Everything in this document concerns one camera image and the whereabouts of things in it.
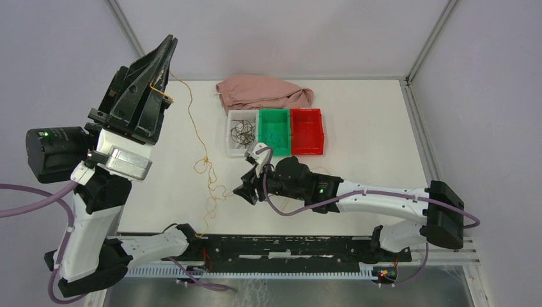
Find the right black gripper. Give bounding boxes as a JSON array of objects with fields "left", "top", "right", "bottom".
[{"left": 233, "top": 158, "right": 306, "bottom": 205}]

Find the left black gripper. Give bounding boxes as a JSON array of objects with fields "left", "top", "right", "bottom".
[{"left": 96, "top": 31, "right": 185, "bottom": 154}]

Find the yellow cable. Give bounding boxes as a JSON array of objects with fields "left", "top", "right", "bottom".
[{"left": 149, "top": 72, "right": 236, "bottom": 238}]

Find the brown cable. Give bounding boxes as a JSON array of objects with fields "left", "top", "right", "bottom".
[{"left": 229, "top": 119, "right": 258, "bottom": 150}]

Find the light blue cable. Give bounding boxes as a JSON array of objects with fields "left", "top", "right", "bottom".
[{"left": 265, "top": 130, "right": 287, "bottom": 147}]

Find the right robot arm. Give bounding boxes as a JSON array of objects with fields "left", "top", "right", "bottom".
[{"left": 233, "top": 157, "right": 465, "bottom": 261}]

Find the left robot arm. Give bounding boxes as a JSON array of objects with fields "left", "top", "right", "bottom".
[{"left": 26, "top": 35, "right": 201, "bottom": 298}]

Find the clear plastic bin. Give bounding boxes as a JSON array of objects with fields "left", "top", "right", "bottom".
[{"left": 225, "top": 109, "right": 259, "bottom": 157}]

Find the green plastic bin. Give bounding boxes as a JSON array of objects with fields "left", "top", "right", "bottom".
[{"left": 258, "top": 109, "right": 291, "bottom": 156}]

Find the red plastic bin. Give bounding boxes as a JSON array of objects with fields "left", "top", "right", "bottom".
[{"left": 290, "top": 108, "right": 325, "bottom": 155}]

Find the pink cloth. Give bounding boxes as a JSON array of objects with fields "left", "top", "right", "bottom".
[{"left": 215, "top": 74, "right": 314, "bottom": 113}]

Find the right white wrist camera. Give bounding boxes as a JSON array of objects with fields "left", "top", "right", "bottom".
[{"left": 244, "top": 142, "right": 274, "bottom": 178}]

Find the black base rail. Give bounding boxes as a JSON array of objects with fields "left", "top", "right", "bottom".
[{"left": 175, "top": 234, "right": 412, "bottom": 273}]

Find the white slotted cable duct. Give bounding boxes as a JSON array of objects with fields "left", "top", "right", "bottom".
[{"left": 127, "top": 264, "right": 382, "bottom": 281}]

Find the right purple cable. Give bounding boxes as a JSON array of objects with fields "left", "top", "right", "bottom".
[{"left": 254, "top": 146, "right": 481, "bottom": 288}]

